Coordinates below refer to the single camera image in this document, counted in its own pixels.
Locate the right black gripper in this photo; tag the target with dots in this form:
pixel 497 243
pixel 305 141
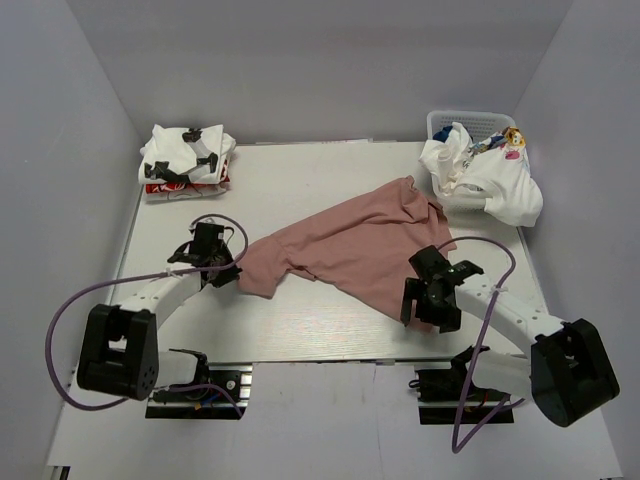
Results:
pixel 449 320

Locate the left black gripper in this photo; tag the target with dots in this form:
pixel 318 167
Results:
pixel 231 274

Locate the pink t shirt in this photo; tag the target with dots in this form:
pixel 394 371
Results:
pixel 361 246

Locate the white printed t shirt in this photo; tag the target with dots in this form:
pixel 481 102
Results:
pixel 496 166

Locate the blue t shirt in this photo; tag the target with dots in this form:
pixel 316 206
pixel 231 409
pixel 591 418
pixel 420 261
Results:
pixel 443 134

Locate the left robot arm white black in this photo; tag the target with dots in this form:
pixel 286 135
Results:
pixel 120 353

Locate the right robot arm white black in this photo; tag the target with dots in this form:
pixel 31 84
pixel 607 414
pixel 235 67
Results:
pixel 562 366

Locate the folded red white t shirt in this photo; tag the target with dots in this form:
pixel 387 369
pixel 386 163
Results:
pixel 172 191

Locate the folded white black t shirt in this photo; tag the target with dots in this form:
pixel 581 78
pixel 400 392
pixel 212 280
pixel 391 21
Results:
pixel 186 156

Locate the white plastic basket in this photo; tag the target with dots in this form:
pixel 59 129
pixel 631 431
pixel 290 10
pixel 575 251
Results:
pixel 479 125

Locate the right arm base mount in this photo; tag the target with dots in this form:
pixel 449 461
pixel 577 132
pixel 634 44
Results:
pixel 438 394

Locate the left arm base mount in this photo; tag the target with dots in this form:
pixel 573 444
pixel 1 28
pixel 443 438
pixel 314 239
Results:
pixel 225 396

